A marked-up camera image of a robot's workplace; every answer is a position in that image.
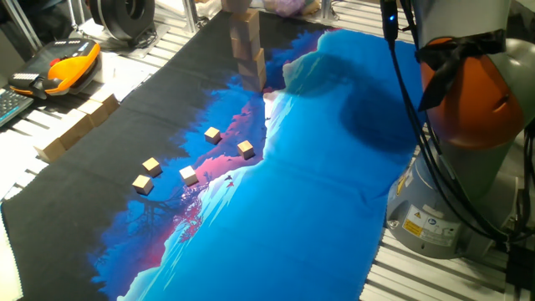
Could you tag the large wooden cube block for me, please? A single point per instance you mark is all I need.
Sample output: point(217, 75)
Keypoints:
point(236, 5)
point(246, 48)
point(255, 83)
point(246, 26)
point(251, 64)

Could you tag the silver and orange robot arm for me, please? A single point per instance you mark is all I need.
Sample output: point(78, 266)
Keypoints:
point(460, 104)

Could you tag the small wooden cube block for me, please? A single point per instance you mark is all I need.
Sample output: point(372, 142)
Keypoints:
point(143, 184)
point(188, 174)
point(151, 166)
point(246, 149)
point(212, 134)

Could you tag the printed landscape cloth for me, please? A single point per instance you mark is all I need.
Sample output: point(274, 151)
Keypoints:
point(292, 209)

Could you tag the purple plastic bag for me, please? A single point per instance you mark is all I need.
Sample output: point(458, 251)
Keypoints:
point(284, 7)

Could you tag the white crumpled cloth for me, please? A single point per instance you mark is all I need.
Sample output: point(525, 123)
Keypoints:
point(209, 8)

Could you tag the white paper sheet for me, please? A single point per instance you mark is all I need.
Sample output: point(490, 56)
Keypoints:
point(125, 79)

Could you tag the medium wooden cube block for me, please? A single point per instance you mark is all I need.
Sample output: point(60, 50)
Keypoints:
point(94, 110)
point(81, 121)
point(67, 134)
point(105, 99)
point(49, 150)

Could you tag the orange and black teach pendant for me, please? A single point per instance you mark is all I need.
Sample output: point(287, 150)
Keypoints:
point(67, 69)

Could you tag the black computer keyboard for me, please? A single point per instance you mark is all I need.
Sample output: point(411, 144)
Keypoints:
point(12, 106)

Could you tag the white foam sheet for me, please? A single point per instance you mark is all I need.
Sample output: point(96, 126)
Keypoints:
point(8, 267)

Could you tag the black jacket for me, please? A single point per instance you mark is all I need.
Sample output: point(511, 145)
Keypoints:
point(522, 16)

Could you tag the aluminium frame post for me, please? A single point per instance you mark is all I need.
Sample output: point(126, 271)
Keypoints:
point(23, 25)
point(327, 8)
point(191, 14)

